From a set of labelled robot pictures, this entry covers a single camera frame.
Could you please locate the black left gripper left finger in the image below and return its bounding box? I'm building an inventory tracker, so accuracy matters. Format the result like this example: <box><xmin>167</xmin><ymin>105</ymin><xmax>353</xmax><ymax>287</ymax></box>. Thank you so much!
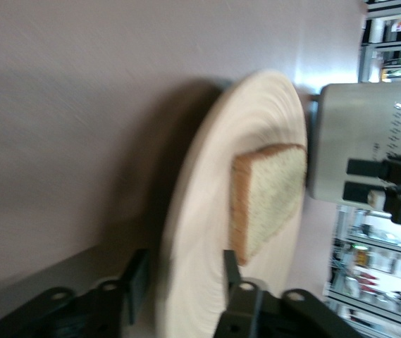
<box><xmin>0</xmin><ymin>248</ymin><xmax>150</xmax><ymax>338</ymax></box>

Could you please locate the slice of toast bread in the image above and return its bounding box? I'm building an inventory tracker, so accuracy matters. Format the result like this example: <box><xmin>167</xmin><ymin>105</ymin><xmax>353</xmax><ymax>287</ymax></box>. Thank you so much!
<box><xmin>228</xmin><ymin>143</ymin><xmax>307</xmax><ymax>267</ymax></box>

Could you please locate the metal storage shelf with clutter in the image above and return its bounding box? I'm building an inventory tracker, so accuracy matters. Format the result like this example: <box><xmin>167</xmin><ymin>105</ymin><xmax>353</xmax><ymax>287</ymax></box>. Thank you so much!
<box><xmin>322</xmin><ymin>0</ymin><xmax>401</xmax><ymax>338</ymax></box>

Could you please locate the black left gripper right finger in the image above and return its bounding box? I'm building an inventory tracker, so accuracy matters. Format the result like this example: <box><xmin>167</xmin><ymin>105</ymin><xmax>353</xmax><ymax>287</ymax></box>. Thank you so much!
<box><xmin>214</xmin><ymin>249</ymin><xmax>363</xmax><ymax>338</ymax></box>

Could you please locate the round pale wooden plate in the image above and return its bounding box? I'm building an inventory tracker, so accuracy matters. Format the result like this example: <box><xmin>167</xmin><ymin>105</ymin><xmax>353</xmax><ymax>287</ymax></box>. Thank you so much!
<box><xmin>152</xmin><ymin>68</ymin><xmax>309</xmax><ymax>338</ymax></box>

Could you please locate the brown table cover sheet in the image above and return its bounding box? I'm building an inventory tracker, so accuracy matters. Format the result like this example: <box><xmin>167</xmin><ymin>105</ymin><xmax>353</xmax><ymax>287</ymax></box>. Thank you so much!
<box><xmin>0</xmin><ymin>0</ymin><xmax>370</xmax><ymax>338</ymax></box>

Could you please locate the silver beige toaster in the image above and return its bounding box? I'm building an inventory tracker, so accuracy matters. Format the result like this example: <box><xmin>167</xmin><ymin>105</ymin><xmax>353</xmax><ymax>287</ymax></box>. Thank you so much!
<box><xmin>307</xmin><ymin>81</ymin><xmax>401</xmax><ymax>206</ymax></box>

